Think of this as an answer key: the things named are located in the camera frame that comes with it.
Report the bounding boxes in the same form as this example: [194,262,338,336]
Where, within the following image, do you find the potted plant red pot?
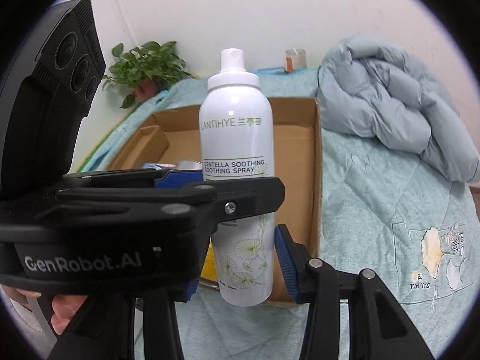
[102,41,193,109]

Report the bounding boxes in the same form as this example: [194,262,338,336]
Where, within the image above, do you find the light blue puffer jacket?
[317,36,479,184]

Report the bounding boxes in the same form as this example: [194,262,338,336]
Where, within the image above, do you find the white spray bottle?
[198,47,277,307]

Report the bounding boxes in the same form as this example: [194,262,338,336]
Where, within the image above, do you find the person left hand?
[1,284,87,335]

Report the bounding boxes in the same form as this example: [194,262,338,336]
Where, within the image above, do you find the teal quilted bedspread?
[177,130,479,359]

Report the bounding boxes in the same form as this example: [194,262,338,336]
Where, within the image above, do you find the large cardboard tray box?
[106,96,325,304]

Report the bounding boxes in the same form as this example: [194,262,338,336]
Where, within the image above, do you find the colourful game box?
[142,163,176,170]

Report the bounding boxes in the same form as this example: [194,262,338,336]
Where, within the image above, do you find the silver metal cylinder can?
[176,160,203,171]

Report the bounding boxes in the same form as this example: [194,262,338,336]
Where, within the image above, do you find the cardboard divider insert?
[114,125,169,169]

